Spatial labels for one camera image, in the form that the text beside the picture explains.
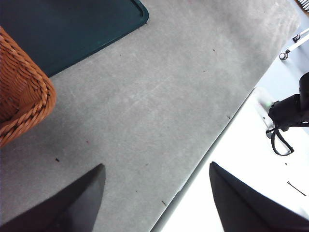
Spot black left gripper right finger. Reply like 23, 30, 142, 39
209, 161, 309, 232

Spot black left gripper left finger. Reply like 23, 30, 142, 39
0, 163, 106, 232

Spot thin black pin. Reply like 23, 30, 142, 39
287, 181, 308, 197

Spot brown wicker basket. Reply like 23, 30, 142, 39
0, 26, 57, 147

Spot white rod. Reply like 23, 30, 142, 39
286, 28, 309, 53

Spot dark rectangular tray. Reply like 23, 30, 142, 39
0, 0, 150, 78

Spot black looped base cable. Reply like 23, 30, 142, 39
265, 125, 295, 156

